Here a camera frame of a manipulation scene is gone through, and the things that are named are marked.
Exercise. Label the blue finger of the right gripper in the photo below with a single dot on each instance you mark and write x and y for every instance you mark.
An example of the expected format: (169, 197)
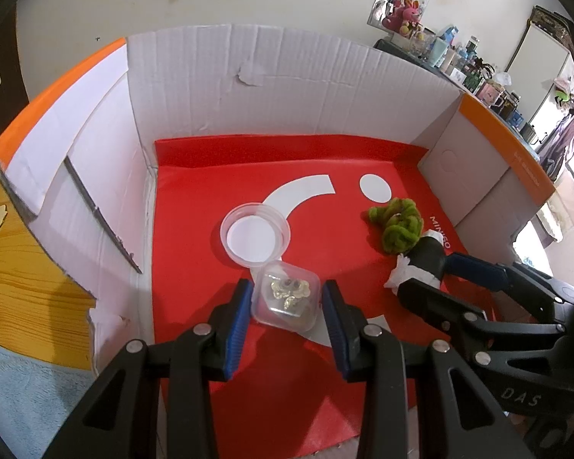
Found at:
(443, 311)
(482, 273)

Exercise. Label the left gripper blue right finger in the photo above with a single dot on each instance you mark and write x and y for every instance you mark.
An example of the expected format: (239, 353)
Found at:
(336, 317)

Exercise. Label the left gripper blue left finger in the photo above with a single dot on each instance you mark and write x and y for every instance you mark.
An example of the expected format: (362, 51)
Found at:
(235, 325)

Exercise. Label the small clear plastic container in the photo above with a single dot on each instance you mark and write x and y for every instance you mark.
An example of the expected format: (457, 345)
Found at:
(286, 296)

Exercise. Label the black and white sock roll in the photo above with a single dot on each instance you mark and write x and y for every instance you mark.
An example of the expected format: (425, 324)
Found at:
(425, 262)

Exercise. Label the round clear plastic lid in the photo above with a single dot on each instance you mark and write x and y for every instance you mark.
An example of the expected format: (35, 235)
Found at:
(253, 234)

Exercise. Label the green fuzzy scrunchie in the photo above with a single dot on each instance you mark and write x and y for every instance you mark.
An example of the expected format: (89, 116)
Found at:
(401, 222)

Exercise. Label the cluttered dresser with dark cloth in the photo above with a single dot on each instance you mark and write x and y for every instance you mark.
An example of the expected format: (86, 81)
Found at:
(471, 78)

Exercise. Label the white orange cardboard box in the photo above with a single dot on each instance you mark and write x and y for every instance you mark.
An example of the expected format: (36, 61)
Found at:
(80, 162)

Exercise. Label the white refrigerator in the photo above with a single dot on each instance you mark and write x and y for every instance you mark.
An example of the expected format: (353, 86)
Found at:
(537, 62)

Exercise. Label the blue fluffy towel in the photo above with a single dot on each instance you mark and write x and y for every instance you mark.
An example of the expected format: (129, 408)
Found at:
(35, 400)

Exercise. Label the pink plush toy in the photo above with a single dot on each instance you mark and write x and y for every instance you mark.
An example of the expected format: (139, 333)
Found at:
(405, 17)

